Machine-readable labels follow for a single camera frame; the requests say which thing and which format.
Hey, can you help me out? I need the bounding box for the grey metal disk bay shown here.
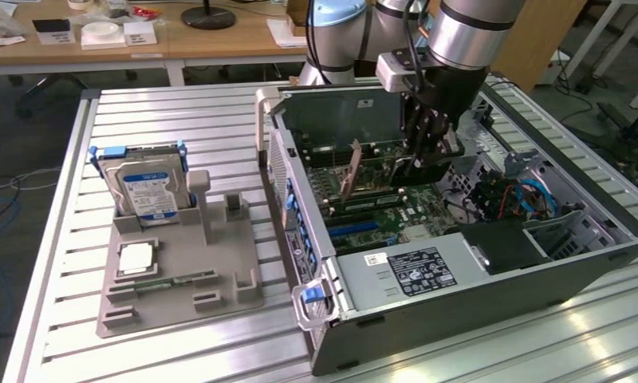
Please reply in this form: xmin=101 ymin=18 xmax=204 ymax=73
xmin=521 ymin=207 xmax=618 ymax=260

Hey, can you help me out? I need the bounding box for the black wire bundle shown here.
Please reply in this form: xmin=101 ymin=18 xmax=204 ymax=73
xmin=441 ymin=175 xmax=517 ymax=224

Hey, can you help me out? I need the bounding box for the perforated metal drive cage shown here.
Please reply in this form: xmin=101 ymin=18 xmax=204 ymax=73
xmin=436 ymin=119 xmax=512 ymax=192

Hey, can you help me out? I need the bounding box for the grey plastic parts rack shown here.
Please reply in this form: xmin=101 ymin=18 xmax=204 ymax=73
xmin=96 ymin=169 xmax=266 ymax=340

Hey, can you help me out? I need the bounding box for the black power cable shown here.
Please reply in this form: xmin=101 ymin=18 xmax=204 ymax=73
xmin=488 ymin=70 xmax=517 ymax=95

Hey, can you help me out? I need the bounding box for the black round lamp base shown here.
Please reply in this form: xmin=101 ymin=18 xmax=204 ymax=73
xmin=180 ymin=0 xmax=238 ymax=31

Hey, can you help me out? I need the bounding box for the silver CPU chip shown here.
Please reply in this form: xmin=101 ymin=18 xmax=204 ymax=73
xmin=117 ymin=241 xmax=164 ymax=277

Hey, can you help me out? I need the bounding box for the grey power supply unit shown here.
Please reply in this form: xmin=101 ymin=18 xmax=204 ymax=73
xmin=334 ymin=233 xmax=490 ymax=312

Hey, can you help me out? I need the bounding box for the wooden desk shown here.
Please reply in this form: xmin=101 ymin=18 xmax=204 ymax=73
xmin=0 ymin=0 xmax=458 ymax=77

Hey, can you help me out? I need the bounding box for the black stand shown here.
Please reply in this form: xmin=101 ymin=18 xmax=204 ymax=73
xmin=594 ymin=99 xmax=638 ymax=176

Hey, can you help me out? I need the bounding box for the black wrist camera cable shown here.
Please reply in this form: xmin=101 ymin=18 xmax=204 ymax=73
xmin=402 ymin=0 xmax=425 ymax=91

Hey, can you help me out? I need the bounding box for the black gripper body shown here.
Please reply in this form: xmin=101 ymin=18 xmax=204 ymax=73
xmin=402 ymin=65 xmax=492 ymax=120

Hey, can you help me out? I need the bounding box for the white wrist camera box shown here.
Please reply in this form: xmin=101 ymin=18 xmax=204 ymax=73
xmin=374 ymin=50 xmax=432 ymax=93

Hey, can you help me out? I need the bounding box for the dark grey open PC case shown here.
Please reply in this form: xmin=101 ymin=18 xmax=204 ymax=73
xmin=254 ymin=77 xmax=638 ymax=378

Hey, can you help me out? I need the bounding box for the blue SATA wire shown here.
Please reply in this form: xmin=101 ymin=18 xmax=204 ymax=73
xmin=514 ymin=179 xmax=560 ymax=220

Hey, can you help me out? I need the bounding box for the Nvidia graphics card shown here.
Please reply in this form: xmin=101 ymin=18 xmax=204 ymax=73
xmin=340 ymin=138 xmax=450 ymax=200

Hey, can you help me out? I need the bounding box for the hard disk with blue carrier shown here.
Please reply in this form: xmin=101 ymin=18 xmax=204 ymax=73
xmin=89 ymin=139 xmax=192 ymax=231

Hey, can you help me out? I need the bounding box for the white table frame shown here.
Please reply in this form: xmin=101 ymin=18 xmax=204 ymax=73
xmin=557 ymin=0 xmax=638 ymax=109

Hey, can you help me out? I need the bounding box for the brown cardboard box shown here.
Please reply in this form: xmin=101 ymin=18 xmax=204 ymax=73
xmin=288 ymin=0 xmax=313 ymax=26

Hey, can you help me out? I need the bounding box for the plain white box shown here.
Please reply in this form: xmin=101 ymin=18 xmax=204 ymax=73
xmin=122 ymin=22 xmax=160 ymax=47

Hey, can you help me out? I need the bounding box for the wooden cabinet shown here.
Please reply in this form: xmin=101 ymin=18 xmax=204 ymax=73
xmin=488 ymin=0 xmax=589 ymax=93

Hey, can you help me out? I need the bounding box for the white paper stack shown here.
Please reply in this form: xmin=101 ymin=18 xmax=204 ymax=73
xmin=266 ymin=18 xmax=309 ymax=48

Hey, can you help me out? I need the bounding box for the black chair base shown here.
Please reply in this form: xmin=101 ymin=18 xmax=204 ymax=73
xmin=13 ymin=73 xmax=89 ymax=119

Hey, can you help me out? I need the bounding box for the white floor cable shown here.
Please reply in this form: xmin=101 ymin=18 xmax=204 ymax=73
xmin=0 ymin=167 xmax=60 ymax=191

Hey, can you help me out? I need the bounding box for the green RAM stick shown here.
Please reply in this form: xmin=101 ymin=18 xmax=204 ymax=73
xmin=132 ymin=273 xmax=217 ymax=291

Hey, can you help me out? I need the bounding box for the clear plastic bag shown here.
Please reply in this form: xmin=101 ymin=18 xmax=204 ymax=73
xmin=0 ymin=10 xmax=30 ymax=37

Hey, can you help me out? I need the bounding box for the green Dell motherboard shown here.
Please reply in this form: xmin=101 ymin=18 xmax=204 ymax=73
xmin=297 ymin=141 xmax=458 ymax=256

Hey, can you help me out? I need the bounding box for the white box with black lid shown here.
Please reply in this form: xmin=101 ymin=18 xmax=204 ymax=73
xmin=30 ymin=18 xmax=76 ymax=45

